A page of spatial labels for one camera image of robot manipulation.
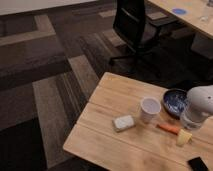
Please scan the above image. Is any white paper cup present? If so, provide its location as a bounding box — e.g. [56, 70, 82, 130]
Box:
[140, 97, 161, 123]

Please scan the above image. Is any clear glass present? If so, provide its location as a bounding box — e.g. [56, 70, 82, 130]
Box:
[201, 5, 213, 22]

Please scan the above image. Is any black phone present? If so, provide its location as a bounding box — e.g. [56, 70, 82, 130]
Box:
[187, 157, 209, 171]

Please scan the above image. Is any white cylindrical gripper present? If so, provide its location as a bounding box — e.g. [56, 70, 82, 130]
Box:
[177, 107, 210, 146]

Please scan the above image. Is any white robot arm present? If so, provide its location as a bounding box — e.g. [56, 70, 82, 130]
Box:
[176, 85, 213, 147]

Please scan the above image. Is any white sponge block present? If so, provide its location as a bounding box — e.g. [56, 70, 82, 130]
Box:
[112, 115, 135, 132]

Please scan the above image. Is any blue round disc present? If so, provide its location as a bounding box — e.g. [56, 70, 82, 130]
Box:
[172, 8, 187, 15]

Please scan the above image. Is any light wooden desk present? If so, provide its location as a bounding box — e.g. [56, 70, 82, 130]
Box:
[148, 0, 213, 39]

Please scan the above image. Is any orange red pepper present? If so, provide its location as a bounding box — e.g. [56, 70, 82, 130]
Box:
[157, 124, 180, 135]

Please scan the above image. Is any black office chair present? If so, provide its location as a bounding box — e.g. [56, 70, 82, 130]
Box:
[109, 0, 175, 65]

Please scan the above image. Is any blue ceramic bowl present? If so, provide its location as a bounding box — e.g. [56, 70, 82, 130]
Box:
[162, 88, 187, 119]

